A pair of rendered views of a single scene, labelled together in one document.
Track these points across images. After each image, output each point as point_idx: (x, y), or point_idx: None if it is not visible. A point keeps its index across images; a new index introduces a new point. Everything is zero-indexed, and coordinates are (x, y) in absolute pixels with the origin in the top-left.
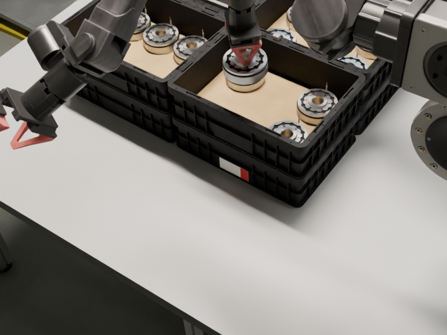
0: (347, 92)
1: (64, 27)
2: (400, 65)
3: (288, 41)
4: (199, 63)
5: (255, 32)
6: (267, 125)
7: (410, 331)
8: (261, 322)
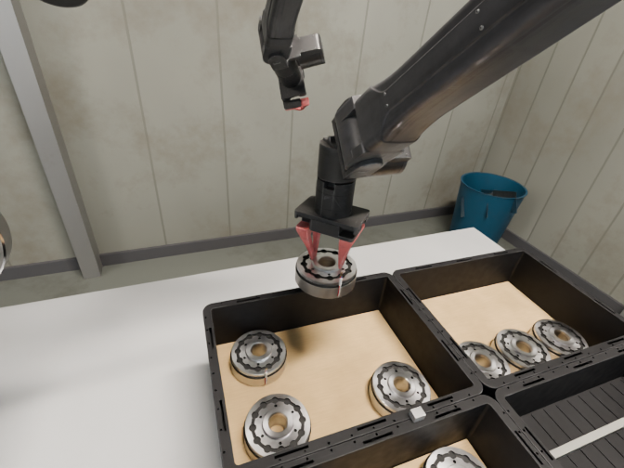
0: (224, 414)
1: (315, 45)
2: None
3: (399, 427)
4: (413, 315)
5: (304, 209)
6: (301, 364)
7: (31, 369)
8: (165, 295)
